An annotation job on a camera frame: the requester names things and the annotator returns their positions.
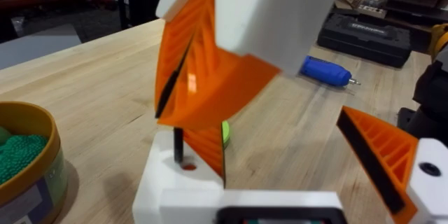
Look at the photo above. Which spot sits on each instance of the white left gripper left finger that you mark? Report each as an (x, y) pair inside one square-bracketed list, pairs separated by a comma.
[(157, 182)]

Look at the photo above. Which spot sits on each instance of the white orange left gripper right finger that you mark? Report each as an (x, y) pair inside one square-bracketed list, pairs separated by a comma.
[(395, 154)]

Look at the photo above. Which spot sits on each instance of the finger of the white orange right gripper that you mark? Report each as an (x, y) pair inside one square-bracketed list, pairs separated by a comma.
[(266, 17), (175, 35)]

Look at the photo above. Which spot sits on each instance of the orange ribbed wedge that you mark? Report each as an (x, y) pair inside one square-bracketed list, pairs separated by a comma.
[(206, 147)]

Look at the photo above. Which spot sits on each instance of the black screw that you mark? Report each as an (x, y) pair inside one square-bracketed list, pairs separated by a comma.
[(178, 145)]

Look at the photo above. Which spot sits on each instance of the blue electric screwdriver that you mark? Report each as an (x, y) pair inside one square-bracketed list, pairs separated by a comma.
[(325, 71)]

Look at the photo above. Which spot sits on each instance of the green disc with holes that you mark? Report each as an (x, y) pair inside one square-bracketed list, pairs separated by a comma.
[(226, 133)]

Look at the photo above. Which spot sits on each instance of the black tool case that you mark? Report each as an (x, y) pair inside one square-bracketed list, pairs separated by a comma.
[(364, 40)]

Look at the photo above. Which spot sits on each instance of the yellow tool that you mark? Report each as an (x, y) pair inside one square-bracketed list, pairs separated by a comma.
[(439, 38)]

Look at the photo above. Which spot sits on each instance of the brown tub with toys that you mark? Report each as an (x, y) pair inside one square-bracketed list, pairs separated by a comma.
[(24, 161)]

